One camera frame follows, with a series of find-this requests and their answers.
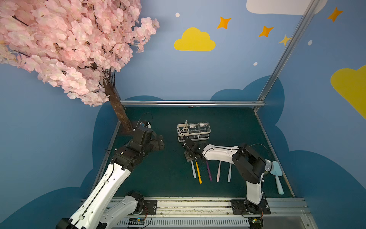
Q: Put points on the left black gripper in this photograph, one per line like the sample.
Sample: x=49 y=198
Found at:
x=156 y=141

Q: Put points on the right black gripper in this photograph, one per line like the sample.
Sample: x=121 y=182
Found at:
x=188 y=147

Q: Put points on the purple toothbrush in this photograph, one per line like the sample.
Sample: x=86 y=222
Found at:
x=208 y=170

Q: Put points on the yellow toothbrush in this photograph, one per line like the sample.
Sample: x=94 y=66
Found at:
x=198 y=172

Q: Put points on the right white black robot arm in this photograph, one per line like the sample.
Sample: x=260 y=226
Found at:
x=251 y=166

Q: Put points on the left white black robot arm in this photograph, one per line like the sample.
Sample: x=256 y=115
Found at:
x=93 y=213

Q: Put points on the white toothbrush holder rack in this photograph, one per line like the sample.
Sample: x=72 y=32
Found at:
x=197 y=131

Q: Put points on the light pink toothbrush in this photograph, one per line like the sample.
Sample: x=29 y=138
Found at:
x=218 y=172

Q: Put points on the pale white toothbrush right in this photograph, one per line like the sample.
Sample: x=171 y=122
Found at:
x=229 y=173

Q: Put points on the small metal can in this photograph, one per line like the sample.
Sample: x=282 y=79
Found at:
x=268 y=166

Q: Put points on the left green circuit board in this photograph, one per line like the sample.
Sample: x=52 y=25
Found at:
x=136 y=223

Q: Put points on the green circuit board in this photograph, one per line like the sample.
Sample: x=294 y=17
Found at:
x=136 y=223
x=255 y=223

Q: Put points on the light blue brush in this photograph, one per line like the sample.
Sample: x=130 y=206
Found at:
x=277 y=172

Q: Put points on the right green circuit board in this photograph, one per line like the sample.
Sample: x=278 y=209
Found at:
x=255 y=223

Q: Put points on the pink cherry blossom tree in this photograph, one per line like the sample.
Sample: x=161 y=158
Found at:
x=78 y=46

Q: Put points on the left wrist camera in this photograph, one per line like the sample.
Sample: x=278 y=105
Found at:
x=145 y=123

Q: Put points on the tree base plate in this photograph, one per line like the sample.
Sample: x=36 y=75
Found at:
x=123 y=131

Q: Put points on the aluminium frame back bar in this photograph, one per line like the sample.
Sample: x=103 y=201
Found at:
x=192 y=103

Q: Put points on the aluminium rail front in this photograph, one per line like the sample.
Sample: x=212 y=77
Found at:
x=286 y=213

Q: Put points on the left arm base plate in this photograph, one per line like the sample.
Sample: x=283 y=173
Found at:
x=147 y=207

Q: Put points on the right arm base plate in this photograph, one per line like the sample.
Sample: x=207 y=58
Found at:
x=243 y=206

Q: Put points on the aluminium frame upright post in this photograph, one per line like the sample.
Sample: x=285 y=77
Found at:
x=300 y=29

